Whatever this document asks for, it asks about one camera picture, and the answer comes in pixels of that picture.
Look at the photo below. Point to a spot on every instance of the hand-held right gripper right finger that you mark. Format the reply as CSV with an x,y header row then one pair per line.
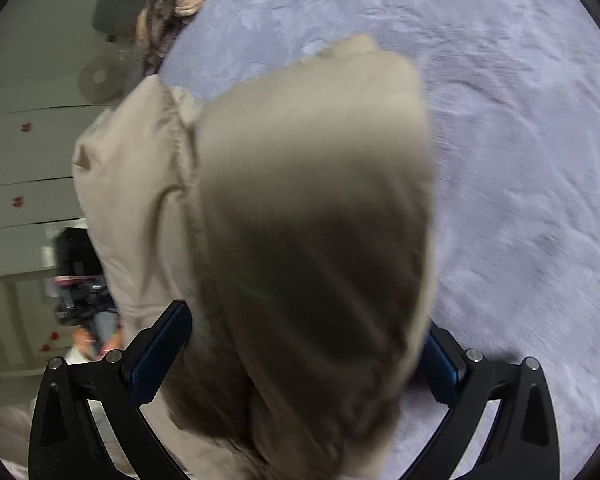
x,y
442,375

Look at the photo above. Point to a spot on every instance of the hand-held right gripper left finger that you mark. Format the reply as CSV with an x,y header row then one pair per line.
x,y
162,355

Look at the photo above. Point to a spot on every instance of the beige cloth garment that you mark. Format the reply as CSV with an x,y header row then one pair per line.
x,y
305,210

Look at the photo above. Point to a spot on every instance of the white wardrobe with red stickers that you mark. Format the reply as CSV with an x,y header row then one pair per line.
x,y
30,160

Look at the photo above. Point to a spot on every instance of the lavender bed sheet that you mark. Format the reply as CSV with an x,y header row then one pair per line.
x,y
505,135

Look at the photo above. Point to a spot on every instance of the brown furry cloth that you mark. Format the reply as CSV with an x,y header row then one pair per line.
x,y
162,15

